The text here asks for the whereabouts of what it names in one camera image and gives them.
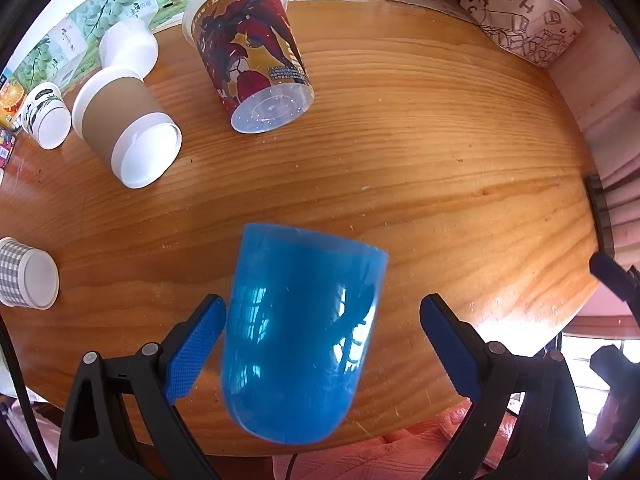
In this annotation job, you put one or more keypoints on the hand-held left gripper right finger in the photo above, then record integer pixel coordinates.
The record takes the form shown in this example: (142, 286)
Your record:
(452, 347)

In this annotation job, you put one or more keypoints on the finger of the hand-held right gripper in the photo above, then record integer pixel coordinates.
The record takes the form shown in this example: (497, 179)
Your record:
(606, 365)
(617, 277)

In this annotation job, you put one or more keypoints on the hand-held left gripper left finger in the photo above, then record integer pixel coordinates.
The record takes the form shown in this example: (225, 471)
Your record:
(195, 345)

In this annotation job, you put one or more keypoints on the blue plastic cup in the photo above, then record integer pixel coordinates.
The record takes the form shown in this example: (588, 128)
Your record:
(295, 330)

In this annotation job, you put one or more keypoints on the grey checked paper cup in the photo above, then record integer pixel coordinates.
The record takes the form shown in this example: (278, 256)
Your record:
(27, 275)

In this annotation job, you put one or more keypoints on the brown sleeved white paper cup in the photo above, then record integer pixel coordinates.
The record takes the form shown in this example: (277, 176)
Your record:
(125, 125)

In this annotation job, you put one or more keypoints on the small white black-patterned paper cup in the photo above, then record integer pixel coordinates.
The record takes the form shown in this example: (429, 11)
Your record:
(47, 117)

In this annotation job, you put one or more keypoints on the red printed clear plastic cup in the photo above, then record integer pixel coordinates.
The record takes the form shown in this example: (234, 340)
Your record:
(250, 55)

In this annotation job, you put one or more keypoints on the plain white paper cup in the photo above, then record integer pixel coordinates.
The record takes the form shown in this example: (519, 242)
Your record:
(127, 47)

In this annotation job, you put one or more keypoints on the pink quilted blanket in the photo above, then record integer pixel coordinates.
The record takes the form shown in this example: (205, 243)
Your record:
(400, 442)

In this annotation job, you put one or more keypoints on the colourful snack packet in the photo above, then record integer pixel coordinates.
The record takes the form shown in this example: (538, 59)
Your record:
(5, 150)

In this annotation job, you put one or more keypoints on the brown printed paper bag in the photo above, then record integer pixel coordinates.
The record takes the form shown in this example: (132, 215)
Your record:
(520, 15)

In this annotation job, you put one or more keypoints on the orange juice carton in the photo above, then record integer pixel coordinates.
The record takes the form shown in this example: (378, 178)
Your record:
(10, 102)

